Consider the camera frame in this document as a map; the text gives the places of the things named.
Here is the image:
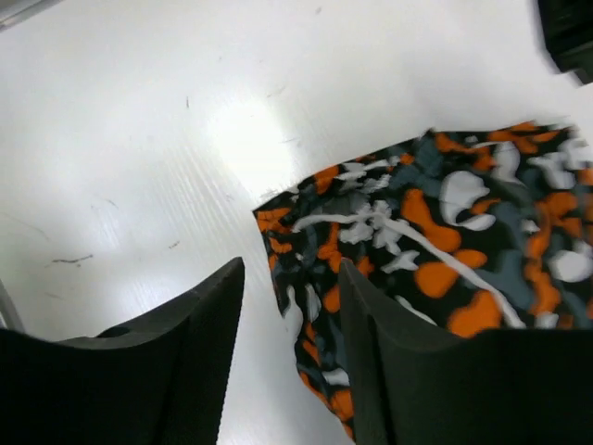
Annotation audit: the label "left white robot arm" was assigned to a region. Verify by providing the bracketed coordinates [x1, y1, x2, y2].
[536, 0, 592, 84]

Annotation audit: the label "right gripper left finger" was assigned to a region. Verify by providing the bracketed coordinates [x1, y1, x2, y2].
[1, 258, 245, 444]

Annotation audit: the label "aluminium table edge rail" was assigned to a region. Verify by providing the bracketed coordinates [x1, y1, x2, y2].
[0, 0, 60, 31]

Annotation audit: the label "orange camouflage shorts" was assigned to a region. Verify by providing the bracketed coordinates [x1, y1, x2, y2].
[254, 121, 592, 436]

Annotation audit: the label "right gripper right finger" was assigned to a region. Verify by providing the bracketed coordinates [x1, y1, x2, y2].
[339, 261, 592, 444]

